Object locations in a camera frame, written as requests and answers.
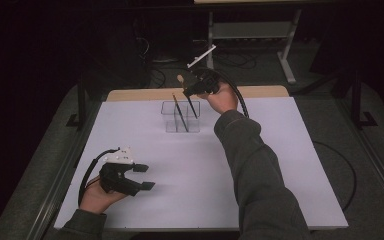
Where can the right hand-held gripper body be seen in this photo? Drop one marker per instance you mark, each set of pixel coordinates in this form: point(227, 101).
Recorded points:
point(210, 81)

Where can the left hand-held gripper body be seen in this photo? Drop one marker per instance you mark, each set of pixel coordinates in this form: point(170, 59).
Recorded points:
point(116, 180)

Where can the clear acrylic organizer box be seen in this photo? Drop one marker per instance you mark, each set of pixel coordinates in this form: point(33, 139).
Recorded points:
point(193, 125)

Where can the person's right hand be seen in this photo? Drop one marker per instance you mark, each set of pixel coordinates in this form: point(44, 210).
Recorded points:
point(226, 100)

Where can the person's left hand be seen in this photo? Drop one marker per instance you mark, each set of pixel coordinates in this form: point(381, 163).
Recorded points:
point(95, 201)

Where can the white table mat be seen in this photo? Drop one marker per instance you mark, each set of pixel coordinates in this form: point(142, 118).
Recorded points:
point(180, 160)

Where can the black metal stand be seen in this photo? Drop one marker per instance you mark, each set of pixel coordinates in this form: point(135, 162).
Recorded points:
point(356, 106)
point(81, 106)

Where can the grey metal desk frame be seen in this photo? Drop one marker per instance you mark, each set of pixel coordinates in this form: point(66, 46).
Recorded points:
point(250, 30)

